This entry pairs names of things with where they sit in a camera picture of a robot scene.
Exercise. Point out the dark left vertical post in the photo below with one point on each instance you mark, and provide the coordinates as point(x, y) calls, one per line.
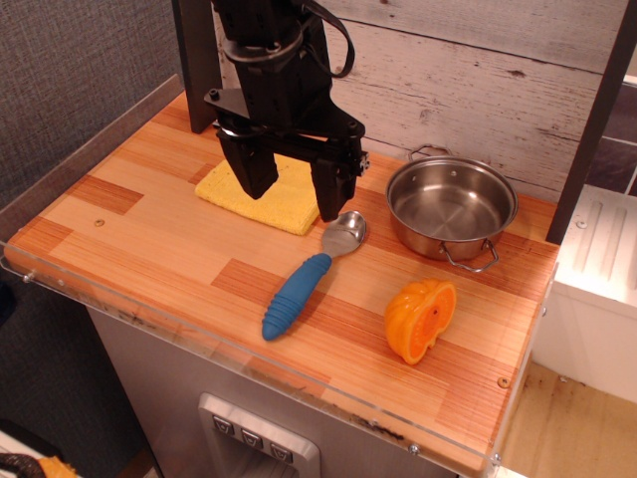
point(198, 51)

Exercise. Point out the orange plastic pumpkin half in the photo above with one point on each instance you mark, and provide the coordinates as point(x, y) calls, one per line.
point(417, 316)

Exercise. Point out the dark vertical post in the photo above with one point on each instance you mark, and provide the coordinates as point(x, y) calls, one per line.
point(601, 110)
point(198, 51)

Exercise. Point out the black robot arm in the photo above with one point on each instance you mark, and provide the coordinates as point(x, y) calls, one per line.
point(267, 31)

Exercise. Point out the dark right vertical post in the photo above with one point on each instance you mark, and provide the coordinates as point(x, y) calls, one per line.
point(601, 110)

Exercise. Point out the orange toy bottom left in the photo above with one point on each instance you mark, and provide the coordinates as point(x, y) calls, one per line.
point(25, 466)

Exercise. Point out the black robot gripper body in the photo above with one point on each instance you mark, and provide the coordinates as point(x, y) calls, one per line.
point(285, 107)

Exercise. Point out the stainless steel pot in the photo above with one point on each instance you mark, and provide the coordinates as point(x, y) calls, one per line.
point(450, 208)

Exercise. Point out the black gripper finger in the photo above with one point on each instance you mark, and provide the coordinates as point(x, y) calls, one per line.
point(334, 185)
point(255, 168)

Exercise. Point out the clear acrylic left guard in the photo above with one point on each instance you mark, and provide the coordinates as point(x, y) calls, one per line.
point(47, 186)

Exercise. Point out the grey metal cabinet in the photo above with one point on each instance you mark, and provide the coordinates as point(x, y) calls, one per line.
point(163, 383)

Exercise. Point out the silver control panel with buttons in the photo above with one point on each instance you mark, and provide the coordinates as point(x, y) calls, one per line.
point(243, 444)

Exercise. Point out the blue handled metal spoon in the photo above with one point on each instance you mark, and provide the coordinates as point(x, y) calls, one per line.
point(341, 236)

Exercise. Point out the yellow folded cloth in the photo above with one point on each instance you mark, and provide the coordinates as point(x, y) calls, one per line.
point(290, 204)

